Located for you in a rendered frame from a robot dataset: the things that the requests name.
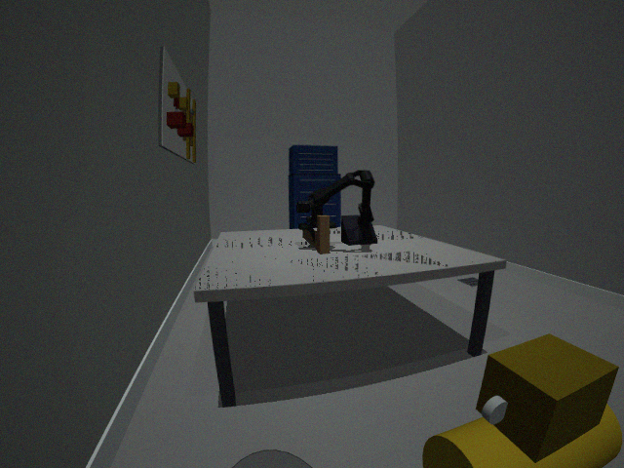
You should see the wooden post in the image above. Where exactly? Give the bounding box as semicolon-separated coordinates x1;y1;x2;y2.
317;215;330;254

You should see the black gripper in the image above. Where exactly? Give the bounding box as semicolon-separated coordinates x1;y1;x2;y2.
298;213;336;243

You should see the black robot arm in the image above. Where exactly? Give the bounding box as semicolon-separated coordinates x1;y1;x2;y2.
296;170;374;227

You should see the brown wooden board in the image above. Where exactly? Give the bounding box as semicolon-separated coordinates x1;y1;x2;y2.
302;229;317;248

